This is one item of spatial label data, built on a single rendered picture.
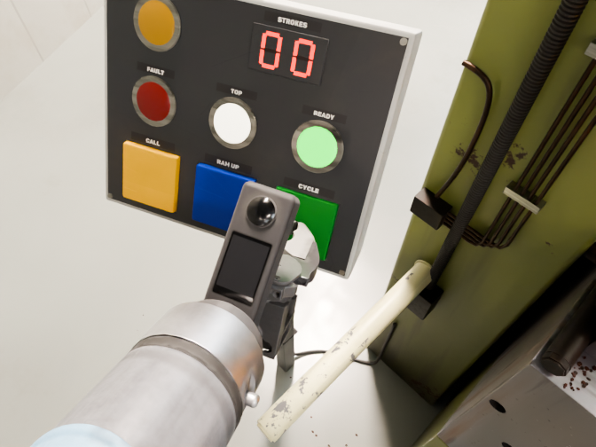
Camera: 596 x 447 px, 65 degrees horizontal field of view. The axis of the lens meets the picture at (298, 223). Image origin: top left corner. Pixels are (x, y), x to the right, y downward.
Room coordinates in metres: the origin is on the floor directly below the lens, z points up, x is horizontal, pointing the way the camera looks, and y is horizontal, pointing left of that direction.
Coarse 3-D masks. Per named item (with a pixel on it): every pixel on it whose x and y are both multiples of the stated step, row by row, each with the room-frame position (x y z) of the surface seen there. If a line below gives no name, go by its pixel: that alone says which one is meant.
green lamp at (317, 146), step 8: (312, 128) 0.36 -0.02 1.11; (320, 128) 0.36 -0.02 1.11; (304, 136) 0.36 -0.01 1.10; (312, 136) 0.35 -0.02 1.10; (320, 136) 0.35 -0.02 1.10; (328, 136) 0.35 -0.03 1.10; (304, 144) 0.35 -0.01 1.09; (312, 144) 0.35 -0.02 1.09; (320, 144) 0.35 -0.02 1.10; (328, 144) 0.35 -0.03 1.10; (336, 144) 0.35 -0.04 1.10; (304, 152) 0.35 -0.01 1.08; (312, 152) 0.35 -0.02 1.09; (320, 152) 0.34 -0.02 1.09; (328, 152) 0.34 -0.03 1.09; (336, 152) 0.34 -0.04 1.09; (304, 160) 0.34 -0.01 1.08; (312, 160) 0.34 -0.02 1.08; (320, 160) 0.34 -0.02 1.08; (328, 160) 0.34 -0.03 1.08
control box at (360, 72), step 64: (128, 0) 0.48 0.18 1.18; (192, 0) 0.46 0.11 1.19; (256, 0) 0.44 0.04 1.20; (128, 64) 0.45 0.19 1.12; (192, 64) 0.43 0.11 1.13; (256, 64) 0.41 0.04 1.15; (320, 64) 0.39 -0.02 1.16; (384, 64) 0.38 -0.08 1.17; (128, 128) 0.41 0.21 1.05; (192, 128) 0.39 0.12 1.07; (256, 128) 0.38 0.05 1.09; (384, 128) 0.34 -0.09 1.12; (192, 192) 0.35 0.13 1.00; (320, 192) 0.32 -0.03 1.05
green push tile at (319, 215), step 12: (288, 192) 0.33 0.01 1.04; (300, 192) 0.33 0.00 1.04; (300, 204) 0.32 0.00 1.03; (312, 204) 0.31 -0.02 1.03; (324, 204) 0.31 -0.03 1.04; (336, 204) 0.31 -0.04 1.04; (300, 216) 0.31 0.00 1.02; (312, 216) 0.31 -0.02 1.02; (324, 216) 0.30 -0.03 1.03; (336, 216) 0.31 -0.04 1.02; (312, 228) 0.30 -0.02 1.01; (324, 228) 0.30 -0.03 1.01; (324, 240) 0.29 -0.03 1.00; (324, 252) 0.28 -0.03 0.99
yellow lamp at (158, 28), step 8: (152, 0) 0.47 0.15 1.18; (144, 8) 0.47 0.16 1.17; (152, 8) 0.47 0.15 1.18; (160, 8) 0.46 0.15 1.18; (168, 8) 0.46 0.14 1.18; (144, 16) 0.46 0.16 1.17; (152, 16) 0.46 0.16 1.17; (160, 16) 0.46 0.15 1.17; (168, 16) 0.46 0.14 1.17; (144, 24) 0.46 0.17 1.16; (152, 24) 0.46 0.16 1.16; (160, 24) 0.46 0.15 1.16; (168, 24) 0.45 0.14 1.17; (144, 32) 0.46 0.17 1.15; (152, 32) 0.45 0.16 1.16; (160, 32) 0.45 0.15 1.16; (168, 32) 0.45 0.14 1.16; (152, 40) 0.45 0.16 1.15; (160, 40) 0.45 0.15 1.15; (168, 40) 0.45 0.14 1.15
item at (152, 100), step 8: (144, 88) 0.43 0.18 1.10; (152, 88) 0.43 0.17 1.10; (160, 88) 0.42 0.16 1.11; (144, 96) 0.42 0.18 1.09; (152, 96) 0.42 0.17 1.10; (160, 96) 0.42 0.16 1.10; (168, 96) 0.42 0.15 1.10; (144, 104) 0.42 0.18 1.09; (152, 104) 0.42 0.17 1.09; (160, 104) 0.41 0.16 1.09; (168, 104) 0.41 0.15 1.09; (144, 112) 0.42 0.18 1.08; (152, 112) 0.41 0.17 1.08; (160, 112) 0.41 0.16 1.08; (168, 112) 0.41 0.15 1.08; (152, 120) 0.41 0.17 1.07; (160, 120) 0.41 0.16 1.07
